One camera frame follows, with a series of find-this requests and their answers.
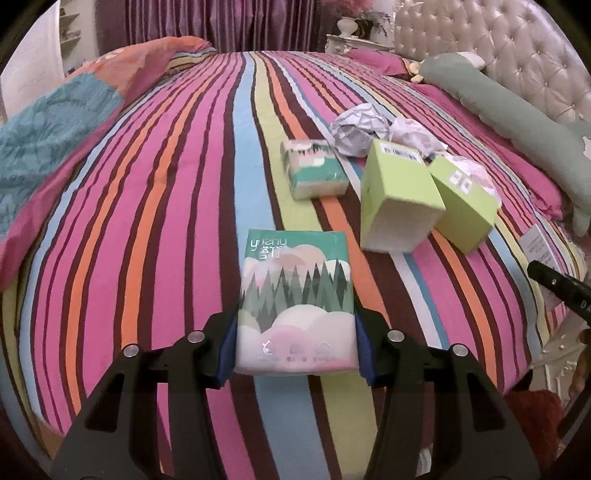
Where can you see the white ornate bed frame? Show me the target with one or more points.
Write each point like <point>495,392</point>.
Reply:
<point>554,364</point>

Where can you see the grey paper ball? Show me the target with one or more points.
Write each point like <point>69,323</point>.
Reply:
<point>358,131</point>

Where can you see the white shelf cabinet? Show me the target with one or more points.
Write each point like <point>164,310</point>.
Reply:
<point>41,55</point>

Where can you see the tufted beige headboard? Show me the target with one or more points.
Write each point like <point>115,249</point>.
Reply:
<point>508,37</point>

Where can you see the striped bed sheet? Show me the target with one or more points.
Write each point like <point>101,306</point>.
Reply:
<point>161,207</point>

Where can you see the small green cardboard box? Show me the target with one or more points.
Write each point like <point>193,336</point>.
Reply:
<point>461,212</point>

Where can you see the small forest print tissue pack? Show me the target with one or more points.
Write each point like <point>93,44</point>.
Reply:
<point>314,168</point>

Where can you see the yellow plush toy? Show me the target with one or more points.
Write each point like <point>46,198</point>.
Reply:
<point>417,71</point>

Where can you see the white crumpled paper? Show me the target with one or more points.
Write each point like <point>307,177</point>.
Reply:
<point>415,136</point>

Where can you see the red cloth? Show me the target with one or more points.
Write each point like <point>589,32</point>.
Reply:
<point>535,420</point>

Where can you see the white pillow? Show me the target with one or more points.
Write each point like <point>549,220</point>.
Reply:
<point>471,59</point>

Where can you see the white pink printed packet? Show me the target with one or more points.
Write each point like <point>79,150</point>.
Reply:
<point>480,177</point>

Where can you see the white nightstand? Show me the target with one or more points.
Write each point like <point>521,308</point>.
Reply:
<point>355,44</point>

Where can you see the dark potted plant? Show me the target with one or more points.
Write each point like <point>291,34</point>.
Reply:
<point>374,23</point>

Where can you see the white vase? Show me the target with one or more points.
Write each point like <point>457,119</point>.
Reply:
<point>347,26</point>

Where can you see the white paper card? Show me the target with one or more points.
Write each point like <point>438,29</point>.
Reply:
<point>538,244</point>

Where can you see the long green pillow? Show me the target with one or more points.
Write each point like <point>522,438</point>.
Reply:
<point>503,106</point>

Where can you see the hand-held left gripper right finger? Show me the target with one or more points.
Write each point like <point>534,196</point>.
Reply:
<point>365,353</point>

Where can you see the purple curtain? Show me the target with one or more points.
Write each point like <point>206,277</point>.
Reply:
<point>207,23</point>

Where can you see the orange teal folded quilt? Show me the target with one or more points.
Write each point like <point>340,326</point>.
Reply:
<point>60,120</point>

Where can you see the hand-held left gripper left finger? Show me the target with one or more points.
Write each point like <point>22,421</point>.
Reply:
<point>228,353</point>

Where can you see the large green cardboard box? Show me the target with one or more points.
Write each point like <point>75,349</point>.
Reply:
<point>397,198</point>

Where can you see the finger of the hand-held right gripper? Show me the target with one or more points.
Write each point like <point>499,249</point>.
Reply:
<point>547,274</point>

